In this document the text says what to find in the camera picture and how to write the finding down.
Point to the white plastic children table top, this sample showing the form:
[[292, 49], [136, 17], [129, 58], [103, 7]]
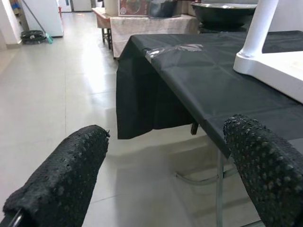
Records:
[[272, 71]]

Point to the black round wok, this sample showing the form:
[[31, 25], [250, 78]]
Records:
[[222, 15]]

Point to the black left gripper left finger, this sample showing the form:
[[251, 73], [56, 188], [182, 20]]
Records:
[[59, 179]]

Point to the clear plastic film strip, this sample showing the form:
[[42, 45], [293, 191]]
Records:
[[172, 49]]

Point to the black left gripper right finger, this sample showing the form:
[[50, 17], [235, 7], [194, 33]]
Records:
[[267, 170]]

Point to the grey metal table leg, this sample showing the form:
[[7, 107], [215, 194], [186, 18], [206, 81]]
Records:
[[220, 189]]

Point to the black plastic bag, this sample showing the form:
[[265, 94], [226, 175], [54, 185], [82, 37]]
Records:
[[165, 9]]

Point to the black plastic table cover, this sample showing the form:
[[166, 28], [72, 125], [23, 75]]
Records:
[[201, 78]]

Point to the white chest freezer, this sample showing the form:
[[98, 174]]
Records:
[[49, 19]]

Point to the brown printed carton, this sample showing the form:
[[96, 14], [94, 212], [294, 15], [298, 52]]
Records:
[[132, 7]]

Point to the mop with green head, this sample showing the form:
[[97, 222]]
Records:
[[48, 39]]

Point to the white plastic table leg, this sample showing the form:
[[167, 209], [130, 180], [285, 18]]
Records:
[[260, 26]]

